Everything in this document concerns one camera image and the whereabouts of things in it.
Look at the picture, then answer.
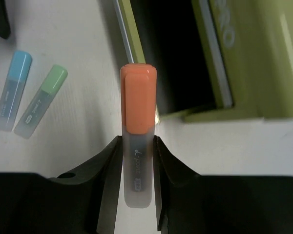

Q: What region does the green metal drawer chest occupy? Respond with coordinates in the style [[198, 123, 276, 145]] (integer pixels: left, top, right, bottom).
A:
[[114, 0, 293, 122]]

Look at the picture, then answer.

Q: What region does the blue cap highlighter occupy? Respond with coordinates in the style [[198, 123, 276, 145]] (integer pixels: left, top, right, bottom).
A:
[[0, 50, 32, 132]]

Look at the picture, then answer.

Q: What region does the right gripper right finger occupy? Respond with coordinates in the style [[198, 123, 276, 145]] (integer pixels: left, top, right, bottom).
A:
[[153, 136, 293, 234]]

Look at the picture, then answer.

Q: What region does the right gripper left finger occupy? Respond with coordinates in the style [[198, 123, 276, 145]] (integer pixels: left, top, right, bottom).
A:
[[0, 136, 123, 234]]

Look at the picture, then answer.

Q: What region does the green cap highlighter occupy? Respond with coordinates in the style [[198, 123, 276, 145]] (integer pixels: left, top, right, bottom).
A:
[[14, 64, 68, 139]]

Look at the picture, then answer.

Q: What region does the orange cap highlighter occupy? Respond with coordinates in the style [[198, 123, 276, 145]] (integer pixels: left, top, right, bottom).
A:
[[120, 63, 157, 209]]

